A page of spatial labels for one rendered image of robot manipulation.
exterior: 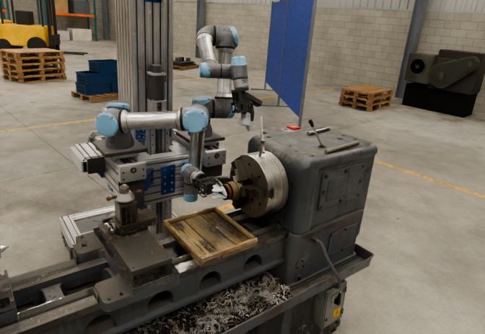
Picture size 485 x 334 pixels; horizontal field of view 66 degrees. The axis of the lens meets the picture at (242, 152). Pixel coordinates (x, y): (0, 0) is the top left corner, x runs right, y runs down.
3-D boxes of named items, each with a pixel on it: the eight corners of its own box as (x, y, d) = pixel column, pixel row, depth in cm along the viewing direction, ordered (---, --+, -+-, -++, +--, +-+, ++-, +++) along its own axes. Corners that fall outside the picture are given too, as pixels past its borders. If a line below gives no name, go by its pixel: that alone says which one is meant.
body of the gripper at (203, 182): (203, 198, 174) (191, 188, 183) (219, 195, 179) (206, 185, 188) (204, 184, 172) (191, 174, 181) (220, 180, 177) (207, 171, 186)
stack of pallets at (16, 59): (50, 74, 1039) (47, 47, 1014) (68, 79, 994) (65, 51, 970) (1, 78, 940) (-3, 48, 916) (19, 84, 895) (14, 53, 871)
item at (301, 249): (294, 283, 281) (309, 178, 252) (345, 324, 246) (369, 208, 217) (229, 315, 246) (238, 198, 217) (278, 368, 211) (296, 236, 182)
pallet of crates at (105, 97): (119, 91, 902) (118, 57, 875) (140, 97, 857) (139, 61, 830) (71, 96, 811) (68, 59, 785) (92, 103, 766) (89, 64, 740)
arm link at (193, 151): (190, 97, 197) (184, 181, 214) (188, 102, 187) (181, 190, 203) (212, 100, 198) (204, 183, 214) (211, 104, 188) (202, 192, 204)
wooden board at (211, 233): (214, 212, 199) (215, 205, 198) (257, 245, 172) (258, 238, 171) (163, 227, 182) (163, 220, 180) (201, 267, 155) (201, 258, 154)
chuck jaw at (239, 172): (247, 180, 187) (240, 158, 189) (253, 177, 183) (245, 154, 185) (229, 185, 180) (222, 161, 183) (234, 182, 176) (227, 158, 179)
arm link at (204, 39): (193, 20, 216) (201, 63, 181) (212, 22, 219) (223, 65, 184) (192, 39, 224) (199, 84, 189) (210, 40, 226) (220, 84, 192)
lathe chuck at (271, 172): (239, 193, 205) (247, 141, 192) (276, 225, 183) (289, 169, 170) (226, 197, 200) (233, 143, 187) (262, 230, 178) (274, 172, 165)
